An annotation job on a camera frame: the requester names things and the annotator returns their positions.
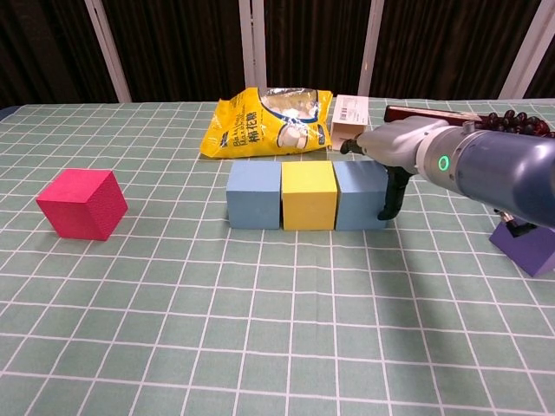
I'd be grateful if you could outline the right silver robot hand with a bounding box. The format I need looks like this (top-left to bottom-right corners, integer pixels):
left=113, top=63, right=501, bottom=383
left=339, top=115, right=447, bottom=221

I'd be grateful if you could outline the light blue foam cube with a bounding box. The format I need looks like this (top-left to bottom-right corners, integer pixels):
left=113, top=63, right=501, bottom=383
left=334, top=160, right=390, bottom=231
left=226, top=160, right=284, bottom=230

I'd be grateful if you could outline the yellow foam cube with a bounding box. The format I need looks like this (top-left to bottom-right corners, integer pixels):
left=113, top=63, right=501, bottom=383
left=281, top=160, right=339, bottom=231

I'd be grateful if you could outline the purple foam cube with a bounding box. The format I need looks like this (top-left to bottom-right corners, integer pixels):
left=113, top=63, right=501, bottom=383
left=488, top=220, right=555, bottom=278

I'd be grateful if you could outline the dark red folded fan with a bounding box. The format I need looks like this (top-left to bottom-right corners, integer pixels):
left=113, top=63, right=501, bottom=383
left=383, top=105, right=489, bottom=125

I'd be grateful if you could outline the dark red grape bunch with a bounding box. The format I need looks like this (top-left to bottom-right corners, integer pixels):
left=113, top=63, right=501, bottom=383
left=474, top=110, right=555, bottom=139

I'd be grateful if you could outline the yellow marshmallow bag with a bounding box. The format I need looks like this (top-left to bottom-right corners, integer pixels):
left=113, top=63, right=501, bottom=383
left=199, top=87, right=334, bottom=160

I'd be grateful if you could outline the green checked tablecloth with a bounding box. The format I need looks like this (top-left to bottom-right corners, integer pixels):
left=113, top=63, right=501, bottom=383
left=0, top=98, right=555, bottom=416

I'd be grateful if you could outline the dark pleated curtain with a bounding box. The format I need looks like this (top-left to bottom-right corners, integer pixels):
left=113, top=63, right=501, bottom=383
left=0, top=0, right=555, bottom=109

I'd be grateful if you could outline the pink-red foam cube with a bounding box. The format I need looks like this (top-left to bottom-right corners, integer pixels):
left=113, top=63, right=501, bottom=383
left=35, top=168, right=129, bottom=242

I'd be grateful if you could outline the white metal frame post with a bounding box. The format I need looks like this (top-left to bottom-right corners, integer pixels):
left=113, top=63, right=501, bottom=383
left=84, top=0, right=133, bottom=104
left=498, top=0, right=555, bottom=100
left=238, top=0, right=268, bottom=88
left=357, top=0, right=385, bottom=97

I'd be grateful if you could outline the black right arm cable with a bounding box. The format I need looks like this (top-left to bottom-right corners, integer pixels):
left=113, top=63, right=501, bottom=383
left=493, top=209, right=539, bottom=238

